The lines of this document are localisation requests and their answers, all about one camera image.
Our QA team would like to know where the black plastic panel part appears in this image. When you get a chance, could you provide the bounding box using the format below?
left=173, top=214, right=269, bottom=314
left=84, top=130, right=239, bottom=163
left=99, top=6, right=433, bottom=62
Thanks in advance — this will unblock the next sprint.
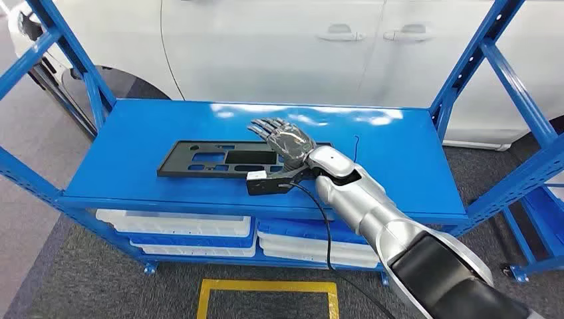
left=156, top=140, right=335, bottom=179

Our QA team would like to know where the white plastic tray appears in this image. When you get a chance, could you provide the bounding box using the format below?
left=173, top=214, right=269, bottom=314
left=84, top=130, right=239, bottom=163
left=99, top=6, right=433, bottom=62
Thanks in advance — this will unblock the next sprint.
left=95, top=209, right=252, bottom=239
left=257, top=232, right=380, bottom=261
left=130, top=241, right=258, bottom=259
left=259, top=250, right=380, bottom=269

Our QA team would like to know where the blue metal shelf rack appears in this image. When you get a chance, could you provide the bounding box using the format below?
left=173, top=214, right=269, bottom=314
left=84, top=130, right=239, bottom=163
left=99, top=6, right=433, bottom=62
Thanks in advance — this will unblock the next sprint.
left=502, top=185, right=564, bottom=282
left=0, top=0, right=564, bottom=287

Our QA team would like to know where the yellow floor tape square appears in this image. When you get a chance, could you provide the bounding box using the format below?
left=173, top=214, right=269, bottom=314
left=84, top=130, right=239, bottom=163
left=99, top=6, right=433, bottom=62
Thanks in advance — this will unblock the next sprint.
left=197, top=278, right=340, bottom=319

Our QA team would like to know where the white car door handle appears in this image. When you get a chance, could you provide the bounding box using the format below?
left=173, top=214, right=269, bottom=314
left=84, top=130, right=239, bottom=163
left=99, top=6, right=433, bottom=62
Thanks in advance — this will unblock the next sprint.
left=317, top=24, right=366, bottom=43
left=383, top=24, right=435, bottom=43

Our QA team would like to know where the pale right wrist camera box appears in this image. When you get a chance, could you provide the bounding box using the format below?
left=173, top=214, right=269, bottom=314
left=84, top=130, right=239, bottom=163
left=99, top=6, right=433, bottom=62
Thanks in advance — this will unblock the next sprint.
left=245, top=167, right=318, bottom=197

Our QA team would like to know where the black car wheel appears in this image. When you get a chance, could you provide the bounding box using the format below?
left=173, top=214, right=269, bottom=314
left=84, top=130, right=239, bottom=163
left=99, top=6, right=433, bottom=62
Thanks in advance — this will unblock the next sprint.
left=61, top=66, right=172, bottom=133

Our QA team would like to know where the white car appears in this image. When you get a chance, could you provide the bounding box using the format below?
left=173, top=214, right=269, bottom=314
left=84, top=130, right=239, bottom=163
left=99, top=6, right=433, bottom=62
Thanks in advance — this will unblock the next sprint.
left=9, top=0, right=564, bottom=153

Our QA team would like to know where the grey metal pole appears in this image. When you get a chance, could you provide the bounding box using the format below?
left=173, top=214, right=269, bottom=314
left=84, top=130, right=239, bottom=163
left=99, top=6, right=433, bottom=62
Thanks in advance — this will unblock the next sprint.
left=28, top=61, right=98, bottom=138

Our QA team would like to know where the black camera cable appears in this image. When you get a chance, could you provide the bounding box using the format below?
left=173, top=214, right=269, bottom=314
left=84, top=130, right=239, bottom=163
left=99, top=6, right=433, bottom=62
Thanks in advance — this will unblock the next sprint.
left=288, top=181, right=398, bottom=319

